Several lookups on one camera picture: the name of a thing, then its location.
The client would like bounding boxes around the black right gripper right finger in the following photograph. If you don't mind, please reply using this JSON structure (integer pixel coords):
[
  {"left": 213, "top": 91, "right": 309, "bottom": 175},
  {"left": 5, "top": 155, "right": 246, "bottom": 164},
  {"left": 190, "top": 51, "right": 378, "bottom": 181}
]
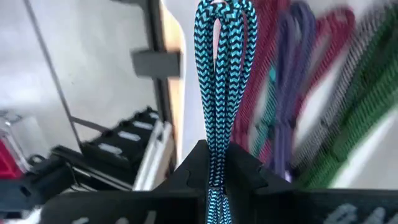
[{"left": 224, "top": 142, "right": 398, "bottom": 224}]

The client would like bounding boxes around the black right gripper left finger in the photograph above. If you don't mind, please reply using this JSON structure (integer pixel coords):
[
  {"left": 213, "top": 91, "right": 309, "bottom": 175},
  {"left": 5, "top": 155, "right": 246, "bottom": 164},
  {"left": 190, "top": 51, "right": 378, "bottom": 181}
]
[{"left": 39, "top": 139, "right": 210, "bottom": 224}]

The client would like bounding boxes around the purple braided USB-C cable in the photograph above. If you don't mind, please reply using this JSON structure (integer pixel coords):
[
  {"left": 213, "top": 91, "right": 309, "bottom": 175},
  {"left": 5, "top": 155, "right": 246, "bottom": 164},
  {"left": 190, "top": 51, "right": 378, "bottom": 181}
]
[{"left": 272, "top": 1, "right": 317, "bottom": 180}]

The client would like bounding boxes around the red braided USB-C cable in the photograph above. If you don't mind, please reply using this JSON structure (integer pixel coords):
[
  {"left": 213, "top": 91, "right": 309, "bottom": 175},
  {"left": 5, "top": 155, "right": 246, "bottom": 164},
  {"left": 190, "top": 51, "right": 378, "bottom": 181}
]
[
  {"left": 292, "top": 6, "right": 356, "bottom": 125},
  {"left": 231, "top": 0, "right": 292, "bottom": 153}
]

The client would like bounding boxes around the grey-white braided USB-C cable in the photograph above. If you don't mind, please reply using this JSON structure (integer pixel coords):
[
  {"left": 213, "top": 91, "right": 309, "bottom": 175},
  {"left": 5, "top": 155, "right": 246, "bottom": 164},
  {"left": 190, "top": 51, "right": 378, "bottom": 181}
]
[{"left": 290, "top": 7, "right": 397, "bottom": 170}]

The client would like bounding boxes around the white metal bar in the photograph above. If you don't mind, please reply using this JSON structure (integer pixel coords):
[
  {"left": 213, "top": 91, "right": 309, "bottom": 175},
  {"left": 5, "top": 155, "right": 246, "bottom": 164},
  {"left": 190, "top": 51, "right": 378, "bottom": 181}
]
[{"left": 132, "top": 120, "right": 175, "bottom": 191}]

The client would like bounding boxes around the black rack with white labels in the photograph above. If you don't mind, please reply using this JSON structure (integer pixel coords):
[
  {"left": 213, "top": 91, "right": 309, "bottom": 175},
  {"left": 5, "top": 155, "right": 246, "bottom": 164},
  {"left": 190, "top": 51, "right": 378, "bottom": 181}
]
[{"left": 0, "top": 106, "right": 164, "bottom": 215}]

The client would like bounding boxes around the white plastic bin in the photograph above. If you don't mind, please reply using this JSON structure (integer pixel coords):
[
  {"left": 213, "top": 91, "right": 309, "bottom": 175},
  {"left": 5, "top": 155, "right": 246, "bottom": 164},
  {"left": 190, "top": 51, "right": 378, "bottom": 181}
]
[{"left": 183, "top": 0, "right": 398, "bottom": 191}]

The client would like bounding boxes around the red plastic item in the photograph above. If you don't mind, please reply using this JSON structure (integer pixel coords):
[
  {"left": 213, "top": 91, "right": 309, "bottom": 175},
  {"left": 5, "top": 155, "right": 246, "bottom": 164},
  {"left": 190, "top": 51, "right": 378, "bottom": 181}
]
[{"left": 0, "top": 139, "right": 25, "bottom": 180}]

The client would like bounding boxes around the thin grey rod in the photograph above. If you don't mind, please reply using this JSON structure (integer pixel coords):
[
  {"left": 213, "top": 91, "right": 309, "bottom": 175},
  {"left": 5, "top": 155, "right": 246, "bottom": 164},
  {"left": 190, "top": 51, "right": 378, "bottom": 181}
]
[{"left": 22, "top": 0, "right": 109, "bottom": 150}]

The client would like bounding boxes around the black table frame rail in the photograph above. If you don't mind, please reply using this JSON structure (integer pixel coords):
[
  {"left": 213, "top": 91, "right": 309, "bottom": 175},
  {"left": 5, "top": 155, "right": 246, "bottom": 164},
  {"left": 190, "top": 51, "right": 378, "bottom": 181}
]
[{"left": 110, "top": 0, "right": 182, "bottom": 175}]

